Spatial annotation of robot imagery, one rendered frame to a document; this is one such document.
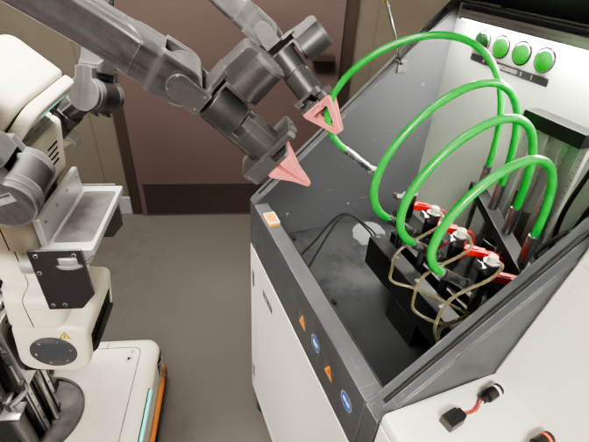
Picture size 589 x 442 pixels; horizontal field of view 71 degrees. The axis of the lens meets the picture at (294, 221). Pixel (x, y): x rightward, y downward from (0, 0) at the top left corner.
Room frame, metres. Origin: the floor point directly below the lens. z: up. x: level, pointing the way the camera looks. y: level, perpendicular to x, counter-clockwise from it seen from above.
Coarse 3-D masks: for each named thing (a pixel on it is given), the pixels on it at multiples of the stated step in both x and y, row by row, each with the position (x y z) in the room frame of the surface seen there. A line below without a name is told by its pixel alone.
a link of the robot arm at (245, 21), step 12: (216, 0) 0.95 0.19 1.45; (228, 0) 0.94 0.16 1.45; (240, 0) 0.94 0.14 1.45; (228, 12) 0.93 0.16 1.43; (240, 12) 0.92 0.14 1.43; (252, 12) 0.92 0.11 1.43; (264, 12) 0.92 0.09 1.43; (240, 24) 0.91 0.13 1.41; (252, 24) 0.91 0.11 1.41; (252, 36) 0.90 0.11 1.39; (264, 48) 0.92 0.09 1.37
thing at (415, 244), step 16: (480, 128) 0.61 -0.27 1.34; (528, 128) 0.65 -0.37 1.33; (448, 144) 0.60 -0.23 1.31; (432, 160) 0.58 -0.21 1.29; (416, 176) 0.58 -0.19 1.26; (528, 176) 0.67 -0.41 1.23; (400, 208) 0.57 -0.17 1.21; (512, 208) 0.68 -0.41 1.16; (400, 224) 0.56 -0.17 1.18; (512, 224) 0.67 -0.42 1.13; (416, 240) 0.58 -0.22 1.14
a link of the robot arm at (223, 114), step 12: (228, 84) 0.56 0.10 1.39; (216, 96) 0.55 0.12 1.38; (228, 96) 0.56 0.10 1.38; (240, 96) 0.56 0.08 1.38; (204, 108) 0.56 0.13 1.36; (216, 108) 0.55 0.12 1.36; (228, 108) 0.55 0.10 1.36; (240, 108) 0.57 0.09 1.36; (216, 120) 0.55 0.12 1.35; (228, 120) 0.55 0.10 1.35; (240, 120) 0.56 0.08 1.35; (228, 132) 0.55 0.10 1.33
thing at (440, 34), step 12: (408, 36) 0.85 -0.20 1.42; (420, 36) 0.85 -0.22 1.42; (432, 36) 0.85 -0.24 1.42; (444, 36) 0.85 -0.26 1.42; (456, 36) 0.85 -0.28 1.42; (384, 48) 0.85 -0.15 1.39; (480, 48) 0.85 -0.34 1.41; (360, 60) 0.85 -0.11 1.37; (372, 60) 0.85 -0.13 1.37; (492, 60) 0.85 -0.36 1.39; (348, 72) 0.85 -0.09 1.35; (492, 72) 0.85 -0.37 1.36; (336, 84) 0.85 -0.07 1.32; (336, 96) 0.85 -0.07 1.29; (504, 96) 0.85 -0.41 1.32; (504, 108) 0.85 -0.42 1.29; (324, 120) 0.85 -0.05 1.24; (336, 144) 0.85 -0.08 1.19; (492, 144) 0.85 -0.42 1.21; (492, 156) 0.85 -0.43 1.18
